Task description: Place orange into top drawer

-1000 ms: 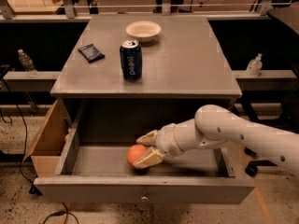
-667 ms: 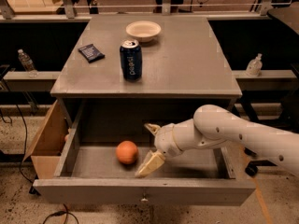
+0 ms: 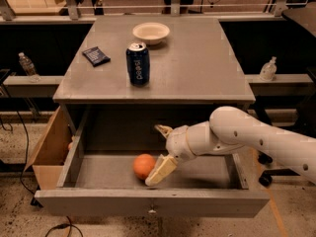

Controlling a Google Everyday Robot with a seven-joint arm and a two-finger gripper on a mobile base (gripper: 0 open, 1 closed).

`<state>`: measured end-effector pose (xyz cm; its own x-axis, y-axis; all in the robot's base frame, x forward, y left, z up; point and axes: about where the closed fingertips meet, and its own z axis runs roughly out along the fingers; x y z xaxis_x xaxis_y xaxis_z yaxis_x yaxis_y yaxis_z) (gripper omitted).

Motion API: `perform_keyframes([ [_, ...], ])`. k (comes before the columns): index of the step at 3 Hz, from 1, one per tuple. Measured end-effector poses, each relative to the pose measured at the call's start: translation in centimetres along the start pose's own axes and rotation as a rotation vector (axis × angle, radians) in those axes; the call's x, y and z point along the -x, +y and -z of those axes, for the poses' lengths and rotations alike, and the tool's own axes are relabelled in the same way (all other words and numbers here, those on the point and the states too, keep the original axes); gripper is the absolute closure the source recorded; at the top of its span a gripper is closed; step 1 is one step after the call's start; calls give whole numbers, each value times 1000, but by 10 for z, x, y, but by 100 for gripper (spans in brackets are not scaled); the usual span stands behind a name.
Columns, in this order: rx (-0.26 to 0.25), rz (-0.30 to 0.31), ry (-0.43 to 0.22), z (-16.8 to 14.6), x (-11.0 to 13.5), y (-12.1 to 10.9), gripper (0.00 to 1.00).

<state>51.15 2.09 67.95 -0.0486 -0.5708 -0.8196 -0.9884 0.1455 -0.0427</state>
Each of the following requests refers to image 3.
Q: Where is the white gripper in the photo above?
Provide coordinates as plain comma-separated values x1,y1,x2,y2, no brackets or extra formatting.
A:
145,124,197,187

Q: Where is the orange fruit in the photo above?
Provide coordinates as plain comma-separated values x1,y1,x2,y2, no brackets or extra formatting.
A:
132,154,156,180

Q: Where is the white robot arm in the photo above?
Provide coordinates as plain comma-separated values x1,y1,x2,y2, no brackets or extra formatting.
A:
145,107,316,186

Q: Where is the open grey top drawer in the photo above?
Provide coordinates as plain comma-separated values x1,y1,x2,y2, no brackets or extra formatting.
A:
36,112,269,218

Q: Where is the grey cabinet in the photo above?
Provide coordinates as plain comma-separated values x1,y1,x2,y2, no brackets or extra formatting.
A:
53,16,255,151

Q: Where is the blue pepsi can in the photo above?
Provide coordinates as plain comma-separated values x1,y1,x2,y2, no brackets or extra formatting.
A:
125,41,150,86

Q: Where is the black office chair base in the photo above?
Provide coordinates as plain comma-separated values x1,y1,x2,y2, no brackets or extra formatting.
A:
245,99,316,188

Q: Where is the white bowl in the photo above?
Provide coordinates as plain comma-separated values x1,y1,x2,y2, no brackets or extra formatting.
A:
132,23,170,45

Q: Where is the dark blue snack packet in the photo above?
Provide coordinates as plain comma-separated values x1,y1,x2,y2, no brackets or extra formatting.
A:
82,46,111,67

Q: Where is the cardboard box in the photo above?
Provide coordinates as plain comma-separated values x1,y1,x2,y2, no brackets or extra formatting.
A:
25,108,71,190

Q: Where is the clear water bottle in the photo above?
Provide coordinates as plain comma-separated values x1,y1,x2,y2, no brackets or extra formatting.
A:
19,52,40,83

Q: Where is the metal drawer handle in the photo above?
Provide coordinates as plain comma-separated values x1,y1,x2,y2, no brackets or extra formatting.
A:
148,202,157,215

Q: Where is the black floor cable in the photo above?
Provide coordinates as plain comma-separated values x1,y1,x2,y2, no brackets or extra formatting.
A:
0,82,85,237

